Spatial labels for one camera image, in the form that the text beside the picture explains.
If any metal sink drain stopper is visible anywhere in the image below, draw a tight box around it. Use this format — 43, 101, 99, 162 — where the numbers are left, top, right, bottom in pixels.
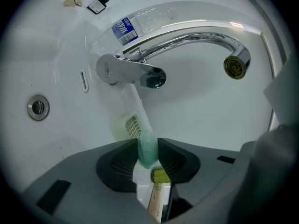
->
27, 94, 50, 121

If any green soap bar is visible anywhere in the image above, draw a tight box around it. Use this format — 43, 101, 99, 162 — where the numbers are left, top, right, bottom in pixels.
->
137, 128, 160, 169

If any white ceramic sink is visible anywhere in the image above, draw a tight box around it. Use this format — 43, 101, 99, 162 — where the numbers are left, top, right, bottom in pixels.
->
4, 15, 150, 193

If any dark pump bottle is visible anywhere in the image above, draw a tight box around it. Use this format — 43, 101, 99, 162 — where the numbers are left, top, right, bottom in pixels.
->
88, 0, 117, 15

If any chrome faucet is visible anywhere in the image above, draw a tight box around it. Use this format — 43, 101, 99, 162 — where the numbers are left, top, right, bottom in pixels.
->
95, 31, 252, 90

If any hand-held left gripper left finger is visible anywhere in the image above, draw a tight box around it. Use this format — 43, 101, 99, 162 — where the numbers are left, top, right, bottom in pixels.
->
23, 138, 150, 224

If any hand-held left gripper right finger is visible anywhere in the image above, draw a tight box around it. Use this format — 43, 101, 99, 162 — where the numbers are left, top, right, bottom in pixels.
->
157, 138, 245, 224

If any clear plastic water bottle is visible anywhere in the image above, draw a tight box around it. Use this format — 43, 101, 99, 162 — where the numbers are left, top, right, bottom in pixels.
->
92, 5, 179, 56

